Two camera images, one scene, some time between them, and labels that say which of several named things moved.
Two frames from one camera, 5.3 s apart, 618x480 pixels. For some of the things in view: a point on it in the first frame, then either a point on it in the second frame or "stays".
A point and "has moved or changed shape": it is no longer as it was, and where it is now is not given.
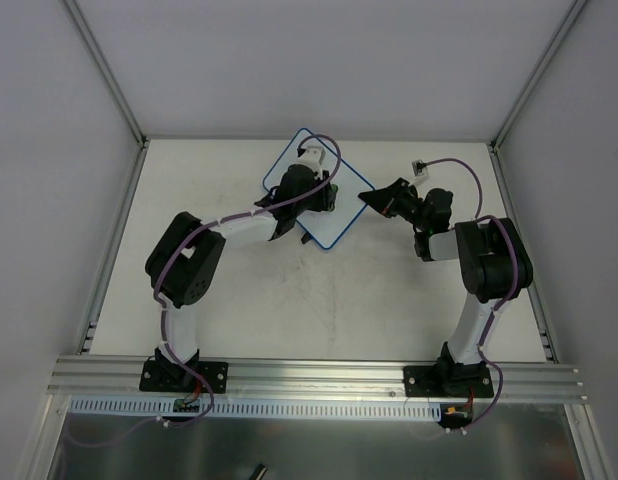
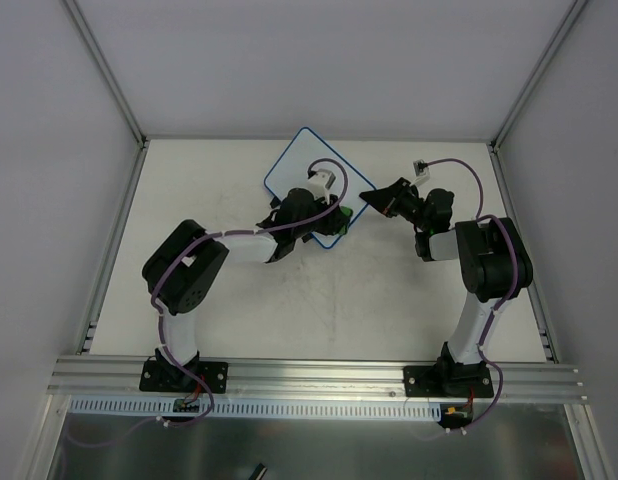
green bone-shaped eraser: (333, 190) has moved or changed shape
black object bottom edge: (259, 472) stays
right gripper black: (393, 198) stays
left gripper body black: (327, 195) → (330, 220)
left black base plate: (176, 377) stays
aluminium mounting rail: (547, 380) stays
